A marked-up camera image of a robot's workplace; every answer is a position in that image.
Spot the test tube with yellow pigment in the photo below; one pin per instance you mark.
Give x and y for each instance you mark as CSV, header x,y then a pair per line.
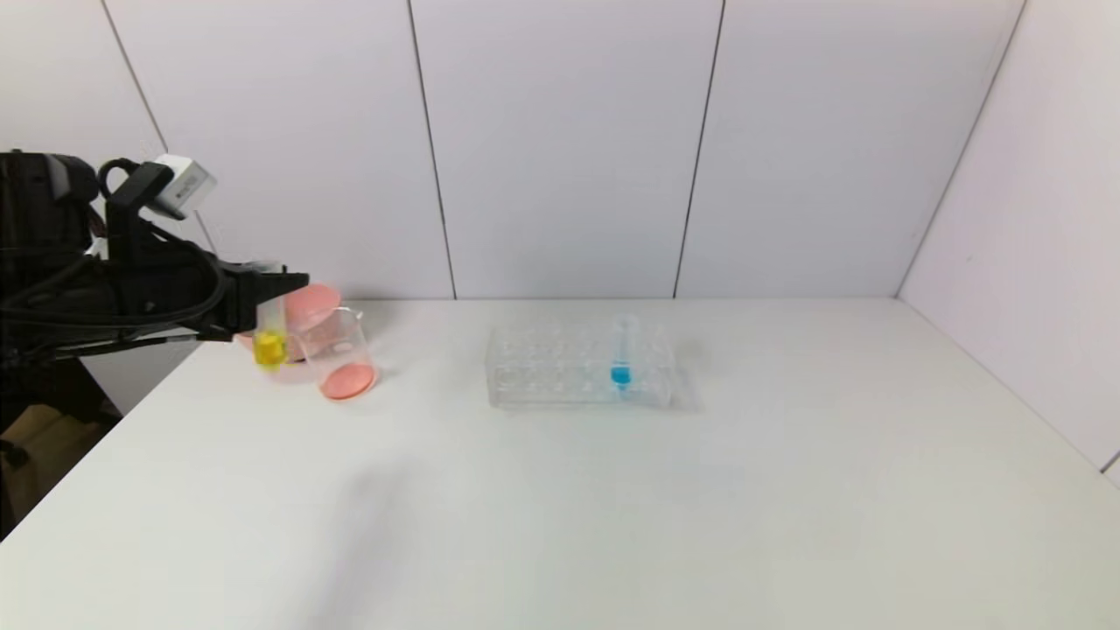
x,y
269,348

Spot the test tube with blue pigment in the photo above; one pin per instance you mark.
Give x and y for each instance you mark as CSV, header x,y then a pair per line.
x,y
621,376

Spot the clear glass beaker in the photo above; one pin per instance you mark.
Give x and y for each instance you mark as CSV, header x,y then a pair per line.
x,y
348,381

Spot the clear acrylic test tube rack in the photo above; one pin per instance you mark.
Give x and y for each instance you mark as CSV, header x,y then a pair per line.
x,y
560,385

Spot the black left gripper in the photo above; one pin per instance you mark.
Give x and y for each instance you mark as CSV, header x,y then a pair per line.
x,y
242,300

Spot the brown cardboard box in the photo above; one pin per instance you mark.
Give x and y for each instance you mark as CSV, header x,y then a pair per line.
x,y
52,455

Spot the pink plastic bowl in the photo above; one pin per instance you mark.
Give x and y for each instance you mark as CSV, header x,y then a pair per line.
x,y
315,302

